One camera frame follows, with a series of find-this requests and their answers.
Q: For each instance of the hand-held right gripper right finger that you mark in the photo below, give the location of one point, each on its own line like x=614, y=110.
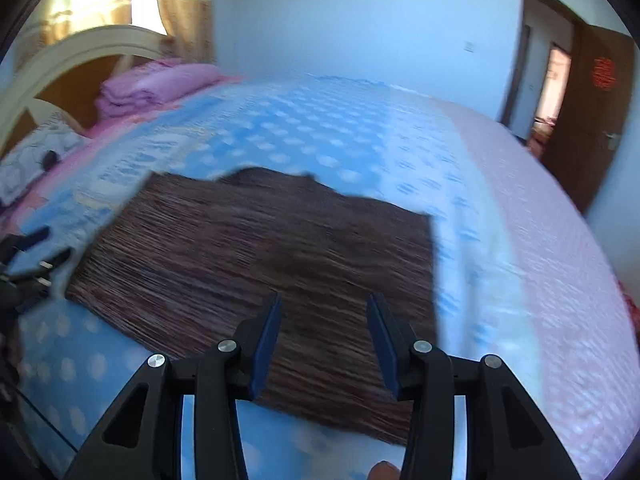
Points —
x=385, y=350

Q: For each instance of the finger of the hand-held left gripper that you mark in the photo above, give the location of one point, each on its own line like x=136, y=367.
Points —
x=50, y=262
x=30, y=240

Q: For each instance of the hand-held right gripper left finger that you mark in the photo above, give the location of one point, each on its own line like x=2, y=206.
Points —
x=265, y=350

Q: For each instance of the brown knitted sweater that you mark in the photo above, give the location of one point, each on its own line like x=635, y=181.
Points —
x=225, y=260

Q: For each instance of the person's right hand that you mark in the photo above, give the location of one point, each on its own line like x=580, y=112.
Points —
x=384, y=472

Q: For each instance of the grey patterned pillow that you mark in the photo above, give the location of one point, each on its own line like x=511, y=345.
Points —
x=35, y=155

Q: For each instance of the cream wooden bed headboard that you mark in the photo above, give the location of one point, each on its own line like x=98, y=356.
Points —
x=75, y=80

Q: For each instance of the pink folded quilt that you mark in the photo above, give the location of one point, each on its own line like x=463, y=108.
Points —
x=155, y=85

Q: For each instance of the bed with patterned sheet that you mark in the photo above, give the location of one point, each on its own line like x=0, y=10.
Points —
x=350, y=125

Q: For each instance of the wide yellow patterned curtain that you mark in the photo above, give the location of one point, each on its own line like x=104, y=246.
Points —
x=85, y=0

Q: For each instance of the narrow yellow patterned curtain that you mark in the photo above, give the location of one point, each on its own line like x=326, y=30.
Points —
x=187, y=10

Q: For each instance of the brown wooden door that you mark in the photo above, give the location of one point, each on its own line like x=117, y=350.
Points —
x=590, y=125

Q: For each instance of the red paper door decoration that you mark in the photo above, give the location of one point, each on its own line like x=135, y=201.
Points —
x=604, y=74

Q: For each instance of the brown door frame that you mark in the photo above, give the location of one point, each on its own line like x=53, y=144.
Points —
x=515, y=60

